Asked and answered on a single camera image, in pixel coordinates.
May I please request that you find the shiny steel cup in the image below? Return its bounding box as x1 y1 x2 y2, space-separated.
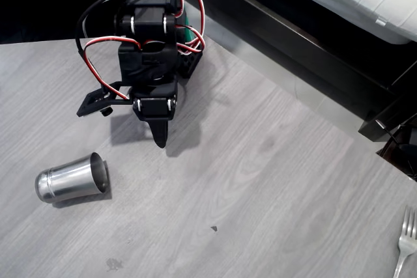
34 151 110 203

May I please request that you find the black perforated arm base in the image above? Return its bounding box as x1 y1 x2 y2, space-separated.
177 48 205 79

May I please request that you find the green clamp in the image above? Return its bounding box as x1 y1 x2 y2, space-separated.
177 7 203 51

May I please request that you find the dark object beside table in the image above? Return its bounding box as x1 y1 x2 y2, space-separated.
374 119 417 182

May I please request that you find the silver metal fork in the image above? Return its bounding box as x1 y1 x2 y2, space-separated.
392 205 417 278

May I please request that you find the black camera mount frame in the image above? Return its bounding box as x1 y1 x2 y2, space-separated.
76 81 134 118

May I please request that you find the red white gripper servo cable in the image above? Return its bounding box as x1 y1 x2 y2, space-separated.
83 36 143 102

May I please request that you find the red white arm servo cable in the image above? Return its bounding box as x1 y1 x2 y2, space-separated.
169 0 207 56

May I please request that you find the thin white cable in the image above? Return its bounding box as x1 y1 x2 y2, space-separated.
81 0 130 38

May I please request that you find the long black cable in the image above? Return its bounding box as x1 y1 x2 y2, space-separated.
75 0 152 58

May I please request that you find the black bed frame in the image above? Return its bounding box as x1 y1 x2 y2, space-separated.
188 0 417 143

